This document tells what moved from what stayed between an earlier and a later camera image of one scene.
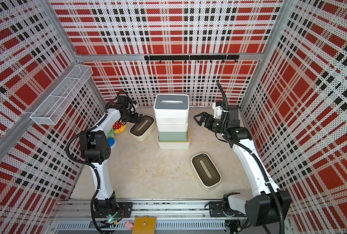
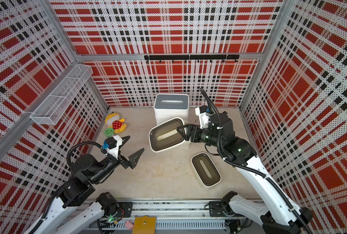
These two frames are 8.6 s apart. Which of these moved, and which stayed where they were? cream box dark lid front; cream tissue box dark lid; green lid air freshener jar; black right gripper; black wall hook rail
Moved: black right gripper; cream tissue box dark lid
Stayed: green lid air freshener jar; cream box dark lid front; black wall hook rail
